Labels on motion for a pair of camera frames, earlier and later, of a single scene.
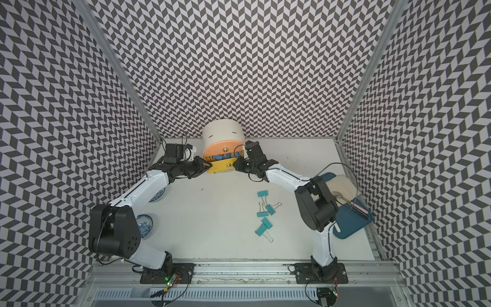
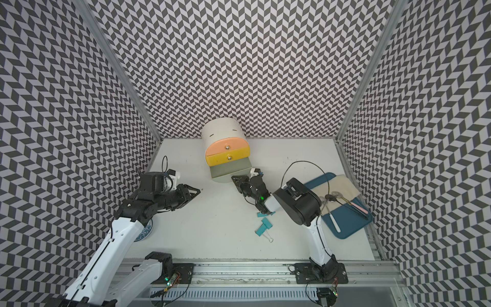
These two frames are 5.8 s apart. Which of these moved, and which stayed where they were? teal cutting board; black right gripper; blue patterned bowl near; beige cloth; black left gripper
Moved: black left gripper; black right gripper
Stayed: blue patterned bowl near; beige cloth; teal cutting board
